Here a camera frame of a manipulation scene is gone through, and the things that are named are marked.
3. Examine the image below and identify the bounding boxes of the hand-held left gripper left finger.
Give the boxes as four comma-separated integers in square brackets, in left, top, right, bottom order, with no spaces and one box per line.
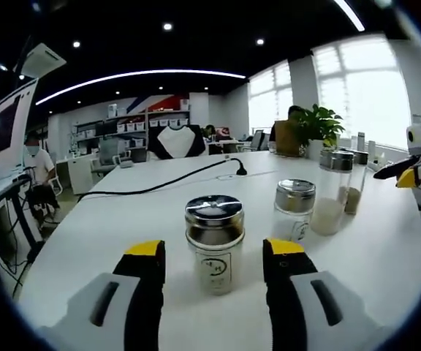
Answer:
[38,240,167,351]

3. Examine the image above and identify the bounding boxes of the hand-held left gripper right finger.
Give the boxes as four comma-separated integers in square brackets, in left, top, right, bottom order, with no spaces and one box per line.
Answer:
[261,237,385,351]

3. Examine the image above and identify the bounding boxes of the tall seasoning bottle brown contents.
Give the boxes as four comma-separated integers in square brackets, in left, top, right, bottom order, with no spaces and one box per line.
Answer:
[343,151,369,216]

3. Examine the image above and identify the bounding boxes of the tall seasoning bottle white contents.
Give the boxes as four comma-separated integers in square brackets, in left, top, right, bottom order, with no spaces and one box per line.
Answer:
[311,150,354,236]

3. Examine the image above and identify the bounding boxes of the short labelled seasoning bottle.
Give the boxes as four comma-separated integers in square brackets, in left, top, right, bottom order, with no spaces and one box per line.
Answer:
[272,178,317,243]
[184,195,246,297]

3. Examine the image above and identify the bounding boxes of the wide window with blinds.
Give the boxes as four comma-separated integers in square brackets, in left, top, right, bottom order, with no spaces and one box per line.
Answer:
[311,34,414,151]

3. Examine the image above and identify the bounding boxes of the green potted plant white pot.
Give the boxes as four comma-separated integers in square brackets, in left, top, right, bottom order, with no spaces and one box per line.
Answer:
[297,103,347,160]

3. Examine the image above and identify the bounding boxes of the brown paper bag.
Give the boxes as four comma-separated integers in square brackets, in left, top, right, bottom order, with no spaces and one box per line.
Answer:
[274,119,307,158]

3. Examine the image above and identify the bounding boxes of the black legged laptop desk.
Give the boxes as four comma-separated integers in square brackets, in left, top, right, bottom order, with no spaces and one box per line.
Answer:
[0,175,47,257]

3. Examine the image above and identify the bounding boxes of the white mesh office chair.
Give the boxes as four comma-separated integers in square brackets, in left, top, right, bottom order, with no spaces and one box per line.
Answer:
[249,129,270,151]

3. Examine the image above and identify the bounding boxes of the narrow window with blinds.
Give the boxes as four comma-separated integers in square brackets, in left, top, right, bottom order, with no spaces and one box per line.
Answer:
[247,60,294,135]

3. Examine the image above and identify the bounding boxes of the white office desk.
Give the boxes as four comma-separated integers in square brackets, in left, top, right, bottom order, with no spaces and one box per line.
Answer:
[55,156,104,195]

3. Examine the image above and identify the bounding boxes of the white ceiling light strip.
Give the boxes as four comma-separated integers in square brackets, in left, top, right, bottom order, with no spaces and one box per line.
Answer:
[34,69,248,107]
[332,0,366,33]

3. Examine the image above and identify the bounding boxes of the grey office chair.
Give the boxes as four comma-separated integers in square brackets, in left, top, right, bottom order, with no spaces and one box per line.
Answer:
[91,137,132,173]

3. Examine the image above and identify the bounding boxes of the white laptop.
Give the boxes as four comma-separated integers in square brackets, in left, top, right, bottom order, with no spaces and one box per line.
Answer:
[0,77,39,189]

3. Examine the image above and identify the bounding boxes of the row of white storage bins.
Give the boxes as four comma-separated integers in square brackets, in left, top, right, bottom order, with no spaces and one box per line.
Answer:
[117,118,191,132]

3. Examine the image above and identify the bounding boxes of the grey storage shelf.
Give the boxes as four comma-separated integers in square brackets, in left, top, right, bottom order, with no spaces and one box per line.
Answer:
[71,108,192,147]

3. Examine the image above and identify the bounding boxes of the ceiling air conditioner unit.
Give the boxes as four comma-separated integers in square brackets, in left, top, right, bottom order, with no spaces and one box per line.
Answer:
[22,42,67,79]

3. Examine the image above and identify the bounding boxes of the group of round ceiling downlights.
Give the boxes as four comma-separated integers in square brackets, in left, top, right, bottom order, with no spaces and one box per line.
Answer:
[0,21,266,92]

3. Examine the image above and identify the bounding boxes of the thick black cable with plug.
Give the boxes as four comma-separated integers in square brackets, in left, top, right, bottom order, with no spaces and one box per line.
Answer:
[77,157,249,202]

